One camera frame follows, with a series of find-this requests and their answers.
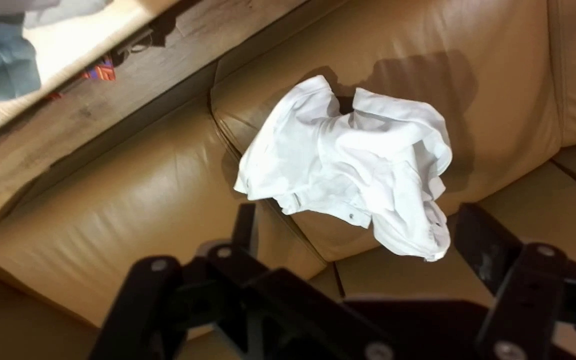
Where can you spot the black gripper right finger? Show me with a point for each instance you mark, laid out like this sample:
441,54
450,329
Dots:
529,293

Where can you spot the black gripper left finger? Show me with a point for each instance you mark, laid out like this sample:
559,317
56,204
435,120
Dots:
168,300

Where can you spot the white short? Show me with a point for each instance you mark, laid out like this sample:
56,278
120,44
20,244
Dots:
340,153

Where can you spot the brown leather couch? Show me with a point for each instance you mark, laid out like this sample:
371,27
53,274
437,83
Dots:
134,221

